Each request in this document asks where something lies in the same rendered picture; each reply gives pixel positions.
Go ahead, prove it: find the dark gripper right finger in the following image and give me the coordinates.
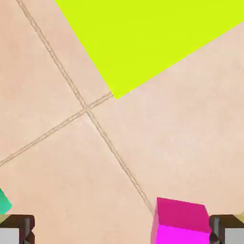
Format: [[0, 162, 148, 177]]
[[209, 211, 244, 244]]

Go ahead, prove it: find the small magenta cube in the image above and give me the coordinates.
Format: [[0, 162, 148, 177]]
[[150, 197, 213, 244]]

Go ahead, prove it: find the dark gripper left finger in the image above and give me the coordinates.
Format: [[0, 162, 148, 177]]
[[0, 214, 36, 244]]

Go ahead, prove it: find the large yellow-green box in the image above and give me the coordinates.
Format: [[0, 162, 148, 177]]
[[54, 0, 244, 100]]

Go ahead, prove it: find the small teal cube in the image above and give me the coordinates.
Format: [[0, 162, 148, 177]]
[[0, 188, 13, 215]]

